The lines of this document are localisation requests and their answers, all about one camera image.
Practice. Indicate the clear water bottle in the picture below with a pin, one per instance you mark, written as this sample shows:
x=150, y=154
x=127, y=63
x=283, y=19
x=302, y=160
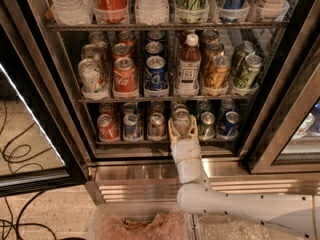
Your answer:
x=72, y=12
x=152, y=12

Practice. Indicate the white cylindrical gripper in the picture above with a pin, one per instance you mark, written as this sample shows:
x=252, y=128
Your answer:
x=185, y=149

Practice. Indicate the red Coca-Cola can middle shelf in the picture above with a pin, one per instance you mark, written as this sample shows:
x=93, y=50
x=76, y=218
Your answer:
x=125, y=75

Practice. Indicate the blue white can bottom shelf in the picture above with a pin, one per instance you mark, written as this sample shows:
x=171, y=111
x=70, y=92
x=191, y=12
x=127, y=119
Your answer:
x=131, y=127

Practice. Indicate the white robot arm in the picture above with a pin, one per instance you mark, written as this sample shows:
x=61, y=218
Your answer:
x=295, y=214

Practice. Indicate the silver green 7up can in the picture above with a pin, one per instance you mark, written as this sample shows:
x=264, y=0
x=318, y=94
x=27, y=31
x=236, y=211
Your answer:
x=182, y=121

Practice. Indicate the open fridge glass door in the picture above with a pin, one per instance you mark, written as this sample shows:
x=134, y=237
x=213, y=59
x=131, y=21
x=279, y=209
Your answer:
x=34, y=154

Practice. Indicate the left clear plastic bin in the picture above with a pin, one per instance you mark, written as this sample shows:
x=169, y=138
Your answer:
x=141, y=221

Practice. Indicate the brown tea bottle white cap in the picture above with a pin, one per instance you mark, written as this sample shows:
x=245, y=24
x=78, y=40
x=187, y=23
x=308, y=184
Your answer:
x=188, y=65

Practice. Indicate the white diet can middle shelf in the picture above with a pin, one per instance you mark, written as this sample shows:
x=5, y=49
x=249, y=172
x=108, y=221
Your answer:
x=91, y=75

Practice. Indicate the red coca-cola can shelf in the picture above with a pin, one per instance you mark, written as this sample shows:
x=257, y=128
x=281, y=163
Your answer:
x=110, y=11
x=125, y=75

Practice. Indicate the bronze can bottom shelf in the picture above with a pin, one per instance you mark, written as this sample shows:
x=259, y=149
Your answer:
x=156, y=126

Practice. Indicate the red cola can bottom shelf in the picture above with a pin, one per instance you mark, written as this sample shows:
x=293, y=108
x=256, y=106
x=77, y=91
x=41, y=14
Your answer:
x=107, y=127

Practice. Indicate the clear water bottle top middle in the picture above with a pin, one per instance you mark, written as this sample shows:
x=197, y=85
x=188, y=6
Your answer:
x=152, y=12

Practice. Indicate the green can top shelf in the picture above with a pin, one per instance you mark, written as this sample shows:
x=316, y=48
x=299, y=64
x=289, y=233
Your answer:
x=190, y=11

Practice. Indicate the green can bottom shelf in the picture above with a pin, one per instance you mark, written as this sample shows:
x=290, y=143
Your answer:
x=206, y=126

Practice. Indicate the stainless steel fridge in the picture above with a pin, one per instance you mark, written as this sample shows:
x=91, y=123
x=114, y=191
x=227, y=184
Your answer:
x=145, y=171

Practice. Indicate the right clear plastic bin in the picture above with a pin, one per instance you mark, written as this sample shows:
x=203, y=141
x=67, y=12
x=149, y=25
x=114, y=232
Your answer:
x=223, y=227

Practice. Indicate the green can shelf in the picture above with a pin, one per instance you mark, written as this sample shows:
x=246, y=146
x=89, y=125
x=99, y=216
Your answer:
x=206, y=126
x=190, y=11
x=248, y=71

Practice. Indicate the blue Pepsi can middle shelf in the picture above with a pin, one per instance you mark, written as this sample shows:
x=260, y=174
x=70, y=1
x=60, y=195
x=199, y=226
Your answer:
x=155, y=73

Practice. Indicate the clear water bottle top left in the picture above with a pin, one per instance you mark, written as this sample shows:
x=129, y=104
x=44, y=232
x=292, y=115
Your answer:
x=72, y=12

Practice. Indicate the clear plastic bin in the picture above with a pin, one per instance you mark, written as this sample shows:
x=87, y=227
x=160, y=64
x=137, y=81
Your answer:
x=223, y=227
x=141, y=221

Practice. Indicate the red Coca-Cola can top shelf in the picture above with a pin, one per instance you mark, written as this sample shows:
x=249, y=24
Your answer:
x=110, y=11

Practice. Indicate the green can middle shelf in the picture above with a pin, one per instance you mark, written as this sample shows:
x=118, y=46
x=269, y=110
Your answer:
x=248, y=71

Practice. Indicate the gold can middle shelf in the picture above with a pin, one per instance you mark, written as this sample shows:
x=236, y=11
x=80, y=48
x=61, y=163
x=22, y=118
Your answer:
x=217, y=71

